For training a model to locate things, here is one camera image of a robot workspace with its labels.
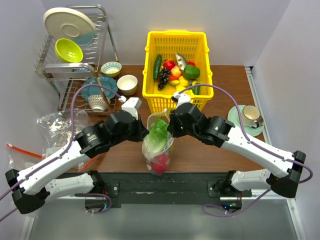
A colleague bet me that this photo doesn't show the green toy lettuce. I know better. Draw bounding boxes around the green toy lettuce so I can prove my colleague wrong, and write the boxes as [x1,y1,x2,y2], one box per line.
[142,118,168,159]

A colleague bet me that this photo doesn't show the dotted clear zip bag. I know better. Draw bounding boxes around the dotted clear zip bag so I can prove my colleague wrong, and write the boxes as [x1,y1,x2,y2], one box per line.
[142,109,174,176]

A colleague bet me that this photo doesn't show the red toy dragon fruit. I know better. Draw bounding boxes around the red toy dragon fruit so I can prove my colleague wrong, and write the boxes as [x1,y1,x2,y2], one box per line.
[151,153,171,175]

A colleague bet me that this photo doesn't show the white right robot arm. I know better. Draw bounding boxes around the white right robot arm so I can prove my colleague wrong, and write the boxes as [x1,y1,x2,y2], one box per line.
[167,103,306,199]

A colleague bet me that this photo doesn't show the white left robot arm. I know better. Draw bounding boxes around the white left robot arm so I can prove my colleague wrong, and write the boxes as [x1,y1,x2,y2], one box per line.
[5,110,149,215]

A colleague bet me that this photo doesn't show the crumpled clear plastic bag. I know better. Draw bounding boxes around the crumpled clear plastic bag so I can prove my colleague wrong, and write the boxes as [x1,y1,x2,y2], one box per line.
[37,108,93,158]

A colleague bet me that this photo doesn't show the small green cucumber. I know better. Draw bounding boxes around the small green cucumber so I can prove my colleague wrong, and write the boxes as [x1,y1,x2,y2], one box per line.
[192,82,201,95]

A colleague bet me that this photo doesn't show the patterned grey bowl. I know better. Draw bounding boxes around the patterned grey bowl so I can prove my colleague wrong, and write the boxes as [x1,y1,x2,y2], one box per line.
[88,94,109,112]

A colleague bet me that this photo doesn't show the yellow toy fruit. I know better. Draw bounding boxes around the yellow toy fruit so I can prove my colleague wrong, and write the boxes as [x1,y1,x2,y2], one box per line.
[178,76,190,87]

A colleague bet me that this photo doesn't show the cream ceramic bowl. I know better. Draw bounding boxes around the cream ceramic bowl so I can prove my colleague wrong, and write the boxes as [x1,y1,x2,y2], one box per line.
[117,75,138,96]

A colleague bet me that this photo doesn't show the teal scalloped plate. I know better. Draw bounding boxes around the teal scalloped plate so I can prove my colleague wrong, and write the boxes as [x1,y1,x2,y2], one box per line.
[81,75,118,102]

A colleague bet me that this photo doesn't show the mint green saucer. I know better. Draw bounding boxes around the mint green saucer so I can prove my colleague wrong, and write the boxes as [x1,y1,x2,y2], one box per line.
[227,105,265,137]

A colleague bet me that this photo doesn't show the green bell pepper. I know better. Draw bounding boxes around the green bell pepper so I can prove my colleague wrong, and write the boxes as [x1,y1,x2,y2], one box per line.
[183,64,201,80]

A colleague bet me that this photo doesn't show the metal dish rack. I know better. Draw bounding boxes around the metal dish rack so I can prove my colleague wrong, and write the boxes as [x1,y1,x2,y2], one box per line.
[35,4,119,111]

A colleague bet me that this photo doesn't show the toy peach apple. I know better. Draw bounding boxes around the toy peach apple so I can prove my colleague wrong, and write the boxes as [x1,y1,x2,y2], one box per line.
[171,65,182,78]

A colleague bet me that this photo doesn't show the black toy grapes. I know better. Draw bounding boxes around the black toy grapes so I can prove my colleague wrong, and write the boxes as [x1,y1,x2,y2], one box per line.
[157,67,171,91]

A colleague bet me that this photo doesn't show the teal patterned small bowl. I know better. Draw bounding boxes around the teal patterned small bowl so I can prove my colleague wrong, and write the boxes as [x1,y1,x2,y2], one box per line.
[100,61,122,78]

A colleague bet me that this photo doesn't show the grey toy fish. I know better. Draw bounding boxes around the grey toy fish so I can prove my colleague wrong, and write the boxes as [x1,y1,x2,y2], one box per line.
[175,53,188,71]

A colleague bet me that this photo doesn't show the yellow plastic basket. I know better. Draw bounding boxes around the yellow plastic basket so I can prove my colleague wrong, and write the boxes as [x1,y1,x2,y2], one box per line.
[142,30,213,114]

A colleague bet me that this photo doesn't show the long dark cucumber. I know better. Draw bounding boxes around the long dark cucumber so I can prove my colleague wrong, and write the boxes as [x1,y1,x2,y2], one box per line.
[153,54,162,81]

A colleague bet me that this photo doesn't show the cream speckled mug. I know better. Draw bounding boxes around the cream speckled mug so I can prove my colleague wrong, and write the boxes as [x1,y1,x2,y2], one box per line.
[239,105,264,129]

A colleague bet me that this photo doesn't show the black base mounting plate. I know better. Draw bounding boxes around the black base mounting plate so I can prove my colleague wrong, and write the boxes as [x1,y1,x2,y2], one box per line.
[74,171,253,209]

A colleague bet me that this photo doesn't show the lime green bowl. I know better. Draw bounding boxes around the lime green bowl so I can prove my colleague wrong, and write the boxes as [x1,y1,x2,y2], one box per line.
[54,38,84,63]

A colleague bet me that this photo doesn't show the large cream blue plate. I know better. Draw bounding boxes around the large cream blue plate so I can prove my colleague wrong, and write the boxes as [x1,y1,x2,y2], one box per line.
[43,7,96,46]

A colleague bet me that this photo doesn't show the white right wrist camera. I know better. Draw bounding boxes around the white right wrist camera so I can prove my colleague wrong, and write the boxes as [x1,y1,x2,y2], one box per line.
[171,91,191,109]

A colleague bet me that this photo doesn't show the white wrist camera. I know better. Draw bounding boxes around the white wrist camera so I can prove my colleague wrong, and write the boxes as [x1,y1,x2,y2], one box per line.
[171,91,191,109]
[118,95,142,120]

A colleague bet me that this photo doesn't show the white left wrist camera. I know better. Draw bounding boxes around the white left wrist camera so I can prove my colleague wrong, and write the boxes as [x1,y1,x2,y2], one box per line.
[118,95,142,120]

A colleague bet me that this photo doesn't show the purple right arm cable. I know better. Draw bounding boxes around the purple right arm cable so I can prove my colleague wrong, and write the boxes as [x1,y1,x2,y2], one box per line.
[178,84,314,216]

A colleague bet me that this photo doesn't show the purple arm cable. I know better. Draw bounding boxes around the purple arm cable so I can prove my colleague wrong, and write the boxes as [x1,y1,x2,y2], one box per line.
[178,84,314,216]
[0,83,123,222]

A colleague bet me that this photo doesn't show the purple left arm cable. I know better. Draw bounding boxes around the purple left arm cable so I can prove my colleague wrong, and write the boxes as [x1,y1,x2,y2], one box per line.
[0,83,123,222]

